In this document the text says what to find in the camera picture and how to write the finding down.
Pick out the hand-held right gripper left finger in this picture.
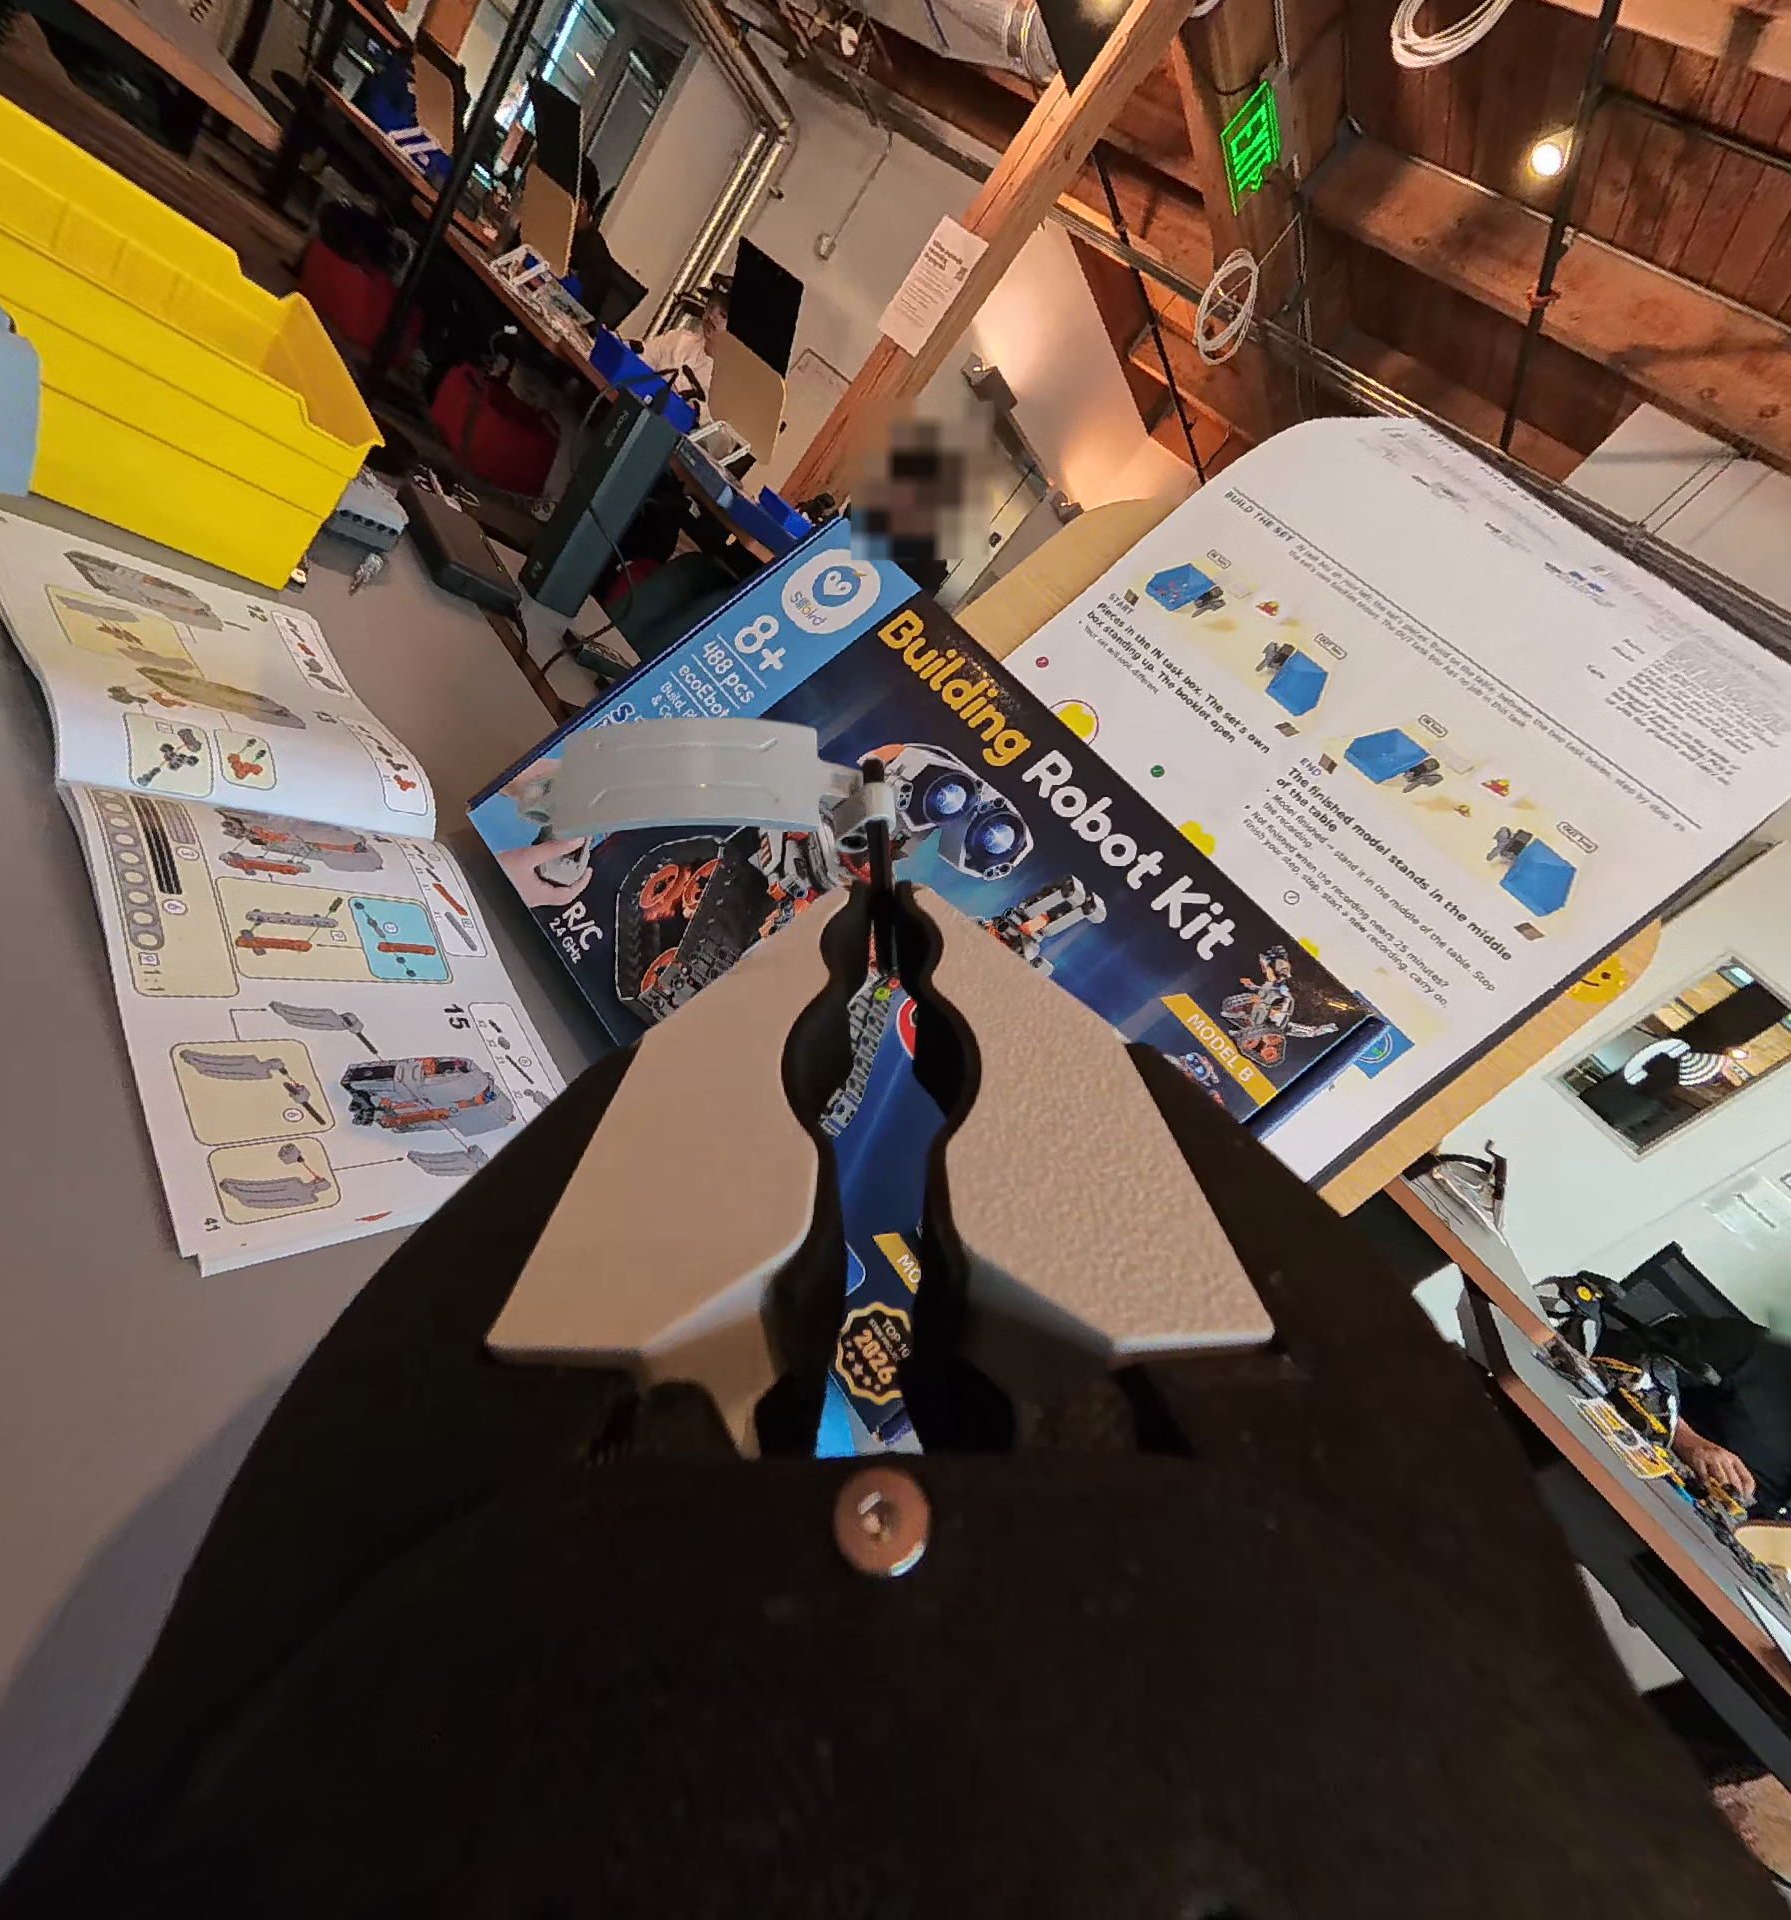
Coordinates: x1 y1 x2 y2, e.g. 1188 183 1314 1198
482 883 852 1457

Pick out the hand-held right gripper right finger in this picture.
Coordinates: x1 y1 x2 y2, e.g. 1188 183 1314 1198
910 883 1278 1445

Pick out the black axle rod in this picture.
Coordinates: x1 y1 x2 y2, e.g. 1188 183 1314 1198
854 761 910 983

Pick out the grey curved panel piece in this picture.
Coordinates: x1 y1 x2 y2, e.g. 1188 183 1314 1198
518 714 898 863

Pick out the grey desk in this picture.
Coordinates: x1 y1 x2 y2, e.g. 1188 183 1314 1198
0 494 642 1861

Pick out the blue robot kit box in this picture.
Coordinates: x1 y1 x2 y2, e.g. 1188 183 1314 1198
468 513 1396 1460

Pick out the open instruction booklet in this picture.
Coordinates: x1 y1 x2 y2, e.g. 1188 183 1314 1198
0 502 570 1280

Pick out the yellow black toy robot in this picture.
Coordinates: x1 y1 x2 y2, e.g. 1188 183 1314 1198
1530 1263 1696 1490

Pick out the wooden side table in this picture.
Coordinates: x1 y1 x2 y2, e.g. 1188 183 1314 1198
1388 1165 1791 1809

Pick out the white instruction sheet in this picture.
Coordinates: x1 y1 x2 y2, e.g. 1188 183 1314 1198
1004 414 1791 1187

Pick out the black flat device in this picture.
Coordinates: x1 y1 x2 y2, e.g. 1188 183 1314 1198
404 479 526 619

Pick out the dark computer tower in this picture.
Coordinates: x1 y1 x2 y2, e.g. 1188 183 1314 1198
518 385 682 619

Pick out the grey building plate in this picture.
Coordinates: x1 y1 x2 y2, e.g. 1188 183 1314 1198
326 463 414 552

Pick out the red bag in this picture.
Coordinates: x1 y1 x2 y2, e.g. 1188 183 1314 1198
428 359 562 499
300 206 406 366

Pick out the black monitor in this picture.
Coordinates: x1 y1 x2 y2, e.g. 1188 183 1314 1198
720 234 810 379

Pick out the stack of yellow plastic bins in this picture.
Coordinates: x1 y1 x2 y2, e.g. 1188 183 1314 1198
0 52 388 594

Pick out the white paper notice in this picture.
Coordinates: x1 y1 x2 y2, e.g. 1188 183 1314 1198
878 206 990 357

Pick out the green exit sign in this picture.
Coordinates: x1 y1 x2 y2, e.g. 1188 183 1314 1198
1214 77 1290 229

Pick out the wall window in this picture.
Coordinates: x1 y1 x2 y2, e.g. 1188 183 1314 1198
1544 956 1791 1159

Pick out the coiled white cable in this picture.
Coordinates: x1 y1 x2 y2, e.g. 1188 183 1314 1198
1388 0 1516 72
1192 243 1268 366

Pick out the wooden post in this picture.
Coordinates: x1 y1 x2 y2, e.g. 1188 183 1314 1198
782 0 1200 507

